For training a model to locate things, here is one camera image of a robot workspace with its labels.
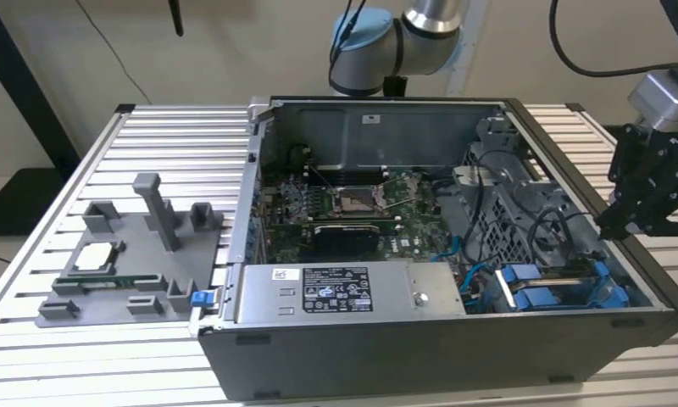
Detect black graphics card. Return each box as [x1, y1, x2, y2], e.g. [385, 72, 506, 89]
[302, 222, 383, 262]

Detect blue wire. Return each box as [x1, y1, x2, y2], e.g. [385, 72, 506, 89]
[437, 235, 490, 306]

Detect thin locking lever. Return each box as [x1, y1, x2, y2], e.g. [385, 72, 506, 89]
[386, 177, 417, 209]

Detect metal socket cover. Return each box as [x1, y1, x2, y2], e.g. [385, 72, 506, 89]
[371, 182, 395, 213]

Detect CPU socket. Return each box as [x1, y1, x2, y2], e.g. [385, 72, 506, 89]
[330, 184, 386, 215]

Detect small black mount block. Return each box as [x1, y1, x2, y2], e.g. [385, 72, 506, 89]
[383, 75, 410, 98]

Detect black open PC case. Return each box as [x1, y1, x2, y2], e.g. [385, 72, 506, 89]
[190, 95, 678, 402]

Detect green RAM stick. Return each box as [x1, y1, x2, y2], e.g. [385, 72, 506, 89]
[55, 275, 162, 287]

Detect hard disk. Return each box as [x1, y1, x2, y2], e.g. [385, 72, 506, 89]
[497, 260, 610, 292]
[513, 287, 630, 313]

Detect black disk wire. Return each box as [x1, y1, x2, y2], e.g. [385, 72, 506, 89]
[525, 208, 571, 265]
[555, 210, 599, 262]

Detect silver CPU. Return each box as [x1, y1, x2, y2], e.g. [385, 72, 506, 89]
[73, 243, 117, 273]

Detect green motherboard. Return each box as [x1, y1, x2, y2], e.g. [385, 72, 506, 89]
[257, 169, 465, 266]

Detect black RAM slots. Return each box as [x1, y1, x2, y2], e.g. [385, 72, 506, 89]
[309, 164, 390, 187]

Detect thin black wall cable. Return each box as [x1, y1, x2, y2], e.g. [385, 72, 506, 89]
[73, 0, 153, 105]

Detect black antenna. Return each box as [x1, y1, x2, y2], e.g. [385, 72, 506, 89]
[167, 0, 186, 38]

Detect long black wire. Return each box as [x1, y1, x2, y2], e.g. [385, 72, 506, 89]
[463, 148, 525, 266]

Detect black monitor stand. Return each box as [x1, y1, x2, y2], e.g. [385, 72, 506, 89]
[0, 0, 85, 237]

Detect black arm joint cable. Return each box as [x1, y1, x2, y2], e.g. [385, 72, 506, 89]
[327, 0, 369, 64]

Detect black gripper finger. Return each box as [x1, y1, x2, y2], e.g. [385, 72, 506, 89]
[623, 168, 678, 235]
[594, 123, 655, 242]

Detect grey metal disk bay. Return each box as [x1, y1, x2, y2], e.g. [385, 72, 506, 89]
[437, 142, 657, 315]

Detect silver power supply unit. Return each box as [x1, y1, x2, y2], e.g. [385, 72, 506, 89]
[234, 260, 467, 326]

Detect grey parts rack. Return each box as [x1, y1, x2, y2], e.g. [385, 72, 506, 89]
[34, 172, 225, 330]

